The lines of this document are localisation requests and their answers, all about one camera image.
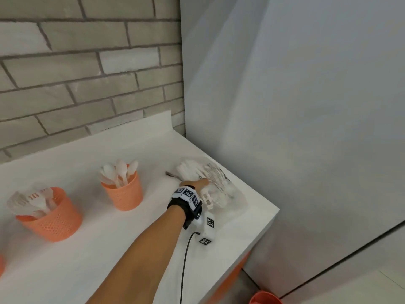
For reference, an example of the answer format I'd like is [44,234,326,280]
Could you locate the pile of white plastic cutlery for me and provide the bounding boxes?
[177,159,230,209]

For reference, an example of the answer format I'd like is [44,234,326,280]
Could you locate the orange perforated cup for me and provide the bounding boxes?
[15,187,83,243]
[101,171,144,212]

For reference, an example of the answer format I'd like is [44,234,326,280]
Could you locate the bunch of white plastic forks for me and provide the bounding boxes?
[7,187,58,219]

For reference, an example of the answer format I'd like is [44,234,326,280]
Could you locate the black cable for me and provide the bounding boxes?
[179,231,200,304]

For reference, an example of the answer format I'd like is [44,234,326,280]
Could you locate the person's right forearm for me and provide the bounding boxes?
[85,204,185,304]

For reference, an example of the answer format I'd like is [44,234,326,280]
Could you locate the clear plastic bag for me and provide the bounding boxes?
[175,157,249,219]

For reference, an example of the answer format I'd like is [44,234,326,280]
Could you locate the person's right hand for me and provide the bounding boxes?
[181,179,210,191]

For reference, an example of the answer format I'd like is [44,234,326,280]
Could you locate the black wristband with marker blocks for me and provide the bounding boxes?
[167,185,203,230]

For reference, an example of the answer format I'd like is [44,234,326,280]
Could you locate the orange bin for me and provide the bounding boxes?
[249,290,283,304]

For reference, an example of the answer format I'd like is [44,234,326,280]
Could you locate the white wrist camera with markers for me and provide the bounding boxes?
[194,212,217,249]

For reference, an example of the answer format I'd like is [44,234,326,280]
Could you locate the bunch of white plastic spoons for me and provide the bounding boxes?
[100,160,139,189]

